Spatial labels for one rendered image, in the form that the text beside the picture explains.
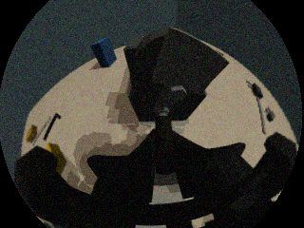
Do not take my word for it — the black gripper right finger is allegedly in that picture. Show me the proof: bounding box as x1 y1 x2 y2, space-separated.
172 130 246 199

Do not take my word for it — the small brown rectangular block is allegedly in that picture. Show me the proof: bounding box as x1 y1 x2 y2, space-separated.
26 124 38 143

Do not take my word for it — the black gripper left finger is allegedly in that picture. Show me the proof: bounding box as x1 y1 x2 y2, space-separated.
86 129 156 202

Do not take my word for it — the blue cube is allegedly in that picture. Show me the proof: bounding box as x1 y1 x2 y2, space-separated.
90 37 117 67

